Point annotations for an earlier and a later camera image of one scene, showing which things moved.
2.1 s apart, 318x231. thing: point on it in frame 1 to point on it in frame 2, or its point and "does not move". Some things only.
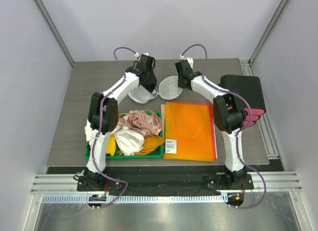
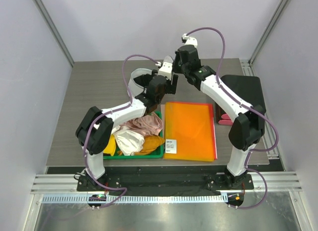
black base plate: [167, 184] does not move
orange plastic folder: [189, 131] does not move
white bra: [128, 141] does not move
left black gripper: [152, 80] to [171, 89]
